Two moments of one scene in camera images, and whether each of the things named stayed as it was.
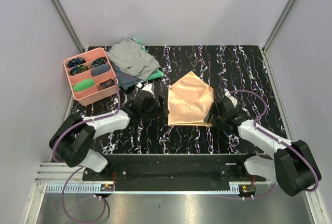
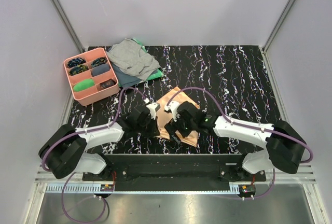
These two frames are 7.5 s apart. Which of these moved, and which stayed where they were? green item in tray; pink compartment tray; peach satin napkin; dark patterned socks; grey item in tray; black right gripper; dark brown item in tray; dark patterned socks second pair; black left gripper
Moved: peach satin napkin; black left gripper; black right gripper
Stayed: dark patterned socks second pair; dark patterned socks; grey item in tray; dark brown item in tray; pink compartment tray; green item in tray
